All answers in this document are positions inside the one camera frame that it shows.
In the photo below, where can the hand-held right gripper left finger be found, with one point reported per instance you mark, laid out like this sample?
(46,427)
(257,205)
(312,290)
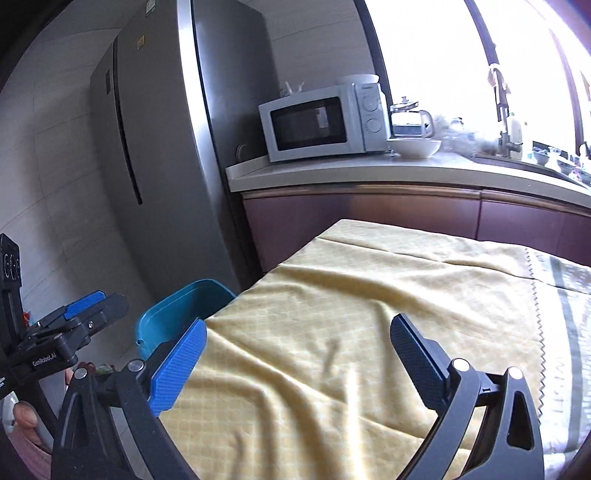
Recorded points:
(178,364)

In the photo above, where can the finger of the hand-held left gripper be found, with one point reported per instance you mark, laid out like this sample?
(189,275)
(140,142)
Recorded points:
(108,314)
(85,303)

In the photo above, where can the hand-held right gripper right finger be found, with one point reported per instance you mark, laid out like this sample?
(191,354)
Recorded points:
(413,357)

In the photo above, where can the blue trash bin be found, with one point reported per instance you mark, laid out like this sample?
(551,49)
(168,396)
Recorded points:
(184,300)

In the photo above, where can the person's left forearm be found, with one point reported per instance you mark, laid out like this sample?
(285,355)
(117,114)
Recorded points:
(32,454)

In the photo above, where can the person's left hand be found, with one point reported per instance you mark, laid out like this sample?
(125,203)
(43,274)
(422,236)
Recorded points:
(27,414)

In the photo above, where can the yellow tablecloth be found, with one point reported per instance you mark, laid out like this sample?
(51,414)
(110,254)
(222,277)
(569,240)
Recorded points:
(323,323)

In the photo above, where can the kitchen counter cabinet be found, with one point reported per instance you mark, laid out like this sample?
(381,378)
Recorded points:
(360,221)

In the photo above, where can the grey patterned cloth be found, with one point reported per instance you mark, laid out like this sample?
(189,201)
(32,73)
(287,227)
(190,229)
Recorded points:
(572,346)

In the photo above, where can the grey refrigerator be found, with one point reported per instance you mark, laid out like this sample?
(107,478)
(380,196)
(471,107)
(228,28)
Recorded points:
(161,138)

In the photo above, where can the wide white bowl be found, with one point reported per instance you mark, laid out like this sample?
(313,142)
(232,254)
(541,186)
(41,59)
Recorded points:
(415,147)

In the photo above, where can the small round disc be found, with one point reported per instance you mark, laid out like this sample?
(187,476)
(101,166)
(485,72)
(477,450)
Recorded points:
(243,151)

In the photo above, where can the clear plastic bags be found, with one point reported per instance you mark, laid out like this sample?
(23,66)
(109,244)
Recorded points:
(466,136)

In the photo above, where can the glass kettle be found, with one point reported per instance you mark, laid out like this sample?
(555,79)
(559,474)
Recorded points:
(411,120)

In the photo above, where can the row of small dishes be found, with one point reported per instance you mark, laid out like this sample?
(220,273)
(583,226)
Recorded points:
(558,159)

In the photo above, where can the white soap bottle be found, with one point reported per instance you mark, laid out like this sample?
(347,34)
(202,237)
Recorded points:
(517,131)

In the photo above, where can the metal faucet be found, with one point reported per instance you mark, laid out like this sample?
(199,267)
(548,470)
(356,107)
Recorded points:
(503,115)

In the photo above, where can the white microwave oven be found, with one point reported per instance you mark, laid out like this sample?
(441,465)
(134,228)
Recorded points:
(304,122)

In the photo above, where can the small white ornament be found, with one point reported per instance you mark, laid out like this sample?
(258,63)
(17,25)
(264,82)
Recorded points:
(293,90)

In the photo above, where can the window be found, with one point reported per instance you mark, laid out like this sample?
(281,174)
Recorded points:
(425,55)

